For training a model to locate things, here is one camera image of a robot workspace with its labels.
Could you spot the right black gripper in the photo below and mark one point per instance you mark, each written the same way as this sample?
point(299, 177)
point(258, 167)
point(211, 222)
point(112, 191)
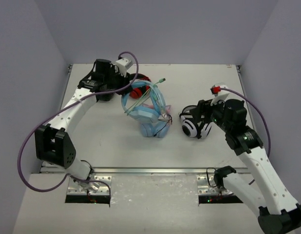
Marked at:
point(207, 107)

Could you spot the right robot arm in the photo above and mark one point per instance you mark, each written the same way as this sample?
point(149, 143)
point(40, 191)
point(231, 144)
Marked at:
point(276, 210)

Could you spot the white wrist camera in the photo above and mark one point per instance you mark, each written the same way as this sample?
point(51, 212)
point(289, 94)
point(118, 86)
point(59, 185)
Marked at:
point(123, 64)
point(218, 93)

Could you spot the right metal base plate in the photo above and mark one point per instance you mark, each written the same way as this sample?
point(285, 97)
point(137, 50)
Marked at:
point(207, 186)

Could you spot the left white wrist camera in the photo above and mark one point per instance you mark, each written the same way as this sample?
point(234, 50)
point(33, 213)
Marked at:
point(123, 64)

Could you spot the white black headphones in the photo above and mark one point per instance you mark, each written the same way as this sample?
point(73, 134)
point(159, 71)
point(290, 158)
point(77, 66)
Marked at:
point(191, 127)

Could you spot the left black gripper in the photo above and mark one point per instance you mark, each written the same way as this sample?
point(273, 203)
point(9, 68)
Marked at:
point(123, 81)

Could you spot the pink blue cat-ear headphones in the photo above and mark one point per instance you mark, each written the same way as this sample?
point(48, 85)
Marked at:
point(159, 129)

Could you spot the red black headphones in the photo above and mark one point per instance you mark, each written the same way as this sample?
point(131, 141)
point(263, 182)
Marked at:
point(137, 92)

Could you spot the aluminium table edge rail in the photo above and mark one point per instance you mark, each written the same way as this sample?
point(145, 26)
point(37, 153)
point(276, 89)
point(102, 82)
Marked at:
point(135, 170)

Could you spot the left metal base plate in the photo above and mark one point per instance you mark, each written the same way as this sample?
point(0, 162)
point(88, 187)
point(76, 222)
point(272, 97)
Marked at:
point(99, 187)

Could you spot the light blue headphones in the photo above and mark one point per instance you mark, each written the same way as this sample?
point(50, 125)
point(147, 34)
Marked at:
point(142, 113)

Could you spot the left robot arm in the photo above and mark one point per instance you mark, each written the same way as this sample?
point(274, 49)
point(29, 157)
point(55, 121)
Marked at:
point(53, 138)

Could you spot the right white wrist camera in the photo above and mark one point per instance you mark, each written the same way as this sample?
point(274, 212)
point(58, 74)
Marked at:
point(218, 93)

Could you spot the metal base plate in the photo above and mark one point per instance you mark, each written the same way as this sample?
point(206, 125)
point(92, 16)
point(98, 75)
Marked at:
point(207, 186)
point(99, 187)

